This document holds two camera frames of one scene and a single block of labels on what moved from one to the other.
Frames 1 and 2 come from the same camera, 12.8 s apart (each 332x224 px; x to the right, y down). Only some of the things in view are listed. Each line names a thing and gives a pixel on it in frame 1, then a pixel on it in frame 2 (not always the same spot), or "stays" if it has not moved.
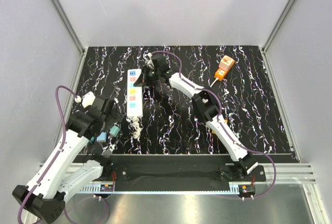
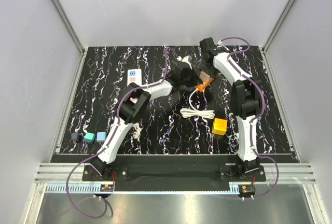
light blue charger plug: [102, 137] stays
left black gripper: [115, 117] → [195, 79]
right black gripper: [141, 80] → [201, 66]
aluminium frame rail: [64, 19] stays
